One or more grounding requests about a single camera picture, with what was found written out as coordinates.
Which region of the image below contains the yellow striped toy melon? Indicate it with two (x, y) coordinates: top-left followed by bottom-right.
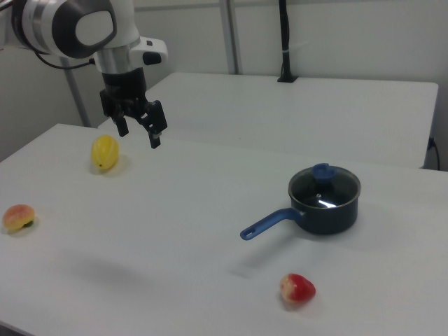
(90, 134), (120, 173)

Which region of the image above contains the white rectangular table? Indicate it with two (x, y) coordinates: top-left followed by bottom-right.
(97, 72), (440, 169)

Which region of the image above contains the toy peach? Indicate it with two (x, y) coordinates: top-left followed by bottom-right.
(1, 204), (36, 235)

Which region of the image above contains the grey metal partition post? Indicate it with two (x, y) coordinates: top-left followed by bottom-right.
(219, 0), (243, 75)
(58, 57), (93, 128)

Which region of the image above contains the dark pot with blue handle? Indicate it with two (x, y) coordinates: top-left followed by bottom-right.
(239, 167), (361, 242)

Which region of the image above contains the black power cable with plug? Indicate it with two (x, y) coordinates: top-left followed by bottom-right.
(427, 136), (441, 171)

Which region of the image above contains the red toy strawberry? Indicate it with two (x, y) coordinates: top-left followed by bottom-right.
(279, 273), (316, 309)

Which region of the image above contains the black camera stand pole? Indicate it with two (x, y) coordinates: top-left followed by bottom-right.
(277, 0), (298, 83)

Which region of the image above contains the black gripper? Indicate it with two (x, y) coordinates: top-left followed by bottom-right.
(99, 67), (169, 150)

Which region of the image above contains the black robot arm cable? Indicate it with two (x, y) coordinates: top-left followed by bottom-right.
(33, 50), (97, 71)

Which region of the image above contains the glass lid with blue knob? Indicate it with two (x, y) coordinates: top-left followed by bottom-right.
(288, 162), (361, 211)

